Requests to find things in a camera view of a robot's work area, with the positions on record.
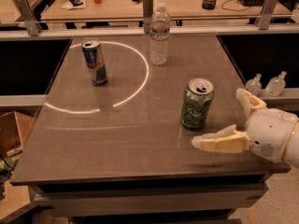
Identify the middle metal bracket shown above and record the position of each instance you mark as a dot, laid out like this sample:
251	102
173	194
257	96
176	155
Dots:
147	13

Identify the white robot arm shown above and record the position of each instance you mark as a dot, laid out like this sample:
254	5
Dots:
270	133

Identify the metal bracket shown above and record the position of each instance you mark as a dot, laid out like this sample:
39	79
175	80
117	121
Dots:
263	20
147	13
32	26

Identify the blue silver energy drink can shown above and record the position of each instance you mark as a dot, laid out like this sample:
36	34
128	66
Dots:
94	59

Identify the right metal bracket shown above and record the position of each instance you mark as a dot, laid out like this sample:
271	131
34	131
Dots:
263	20

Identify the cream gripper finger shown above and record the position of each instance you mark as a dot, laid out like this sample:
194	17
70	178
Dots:
249	102
227	140

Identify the green soda can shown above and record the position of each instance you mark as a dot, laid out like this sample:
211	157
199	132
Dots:
197	100

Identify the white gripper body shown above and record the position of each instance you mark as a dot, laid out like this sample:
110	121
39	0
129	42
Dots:
270	133

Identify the clear plastic water bottle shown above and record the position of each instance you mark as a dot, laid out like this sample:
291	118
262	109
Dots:
159	34

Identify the brown cardboard box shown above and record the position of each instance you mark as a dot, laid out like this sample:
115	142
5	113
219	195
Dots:
15	128

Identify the left metal bracket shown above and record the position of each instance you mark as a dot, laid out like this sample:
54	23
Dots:
32	26

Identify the small clear sanitizer bottle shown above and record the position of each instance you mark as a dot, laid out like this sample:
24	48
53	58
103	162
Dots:
254	85

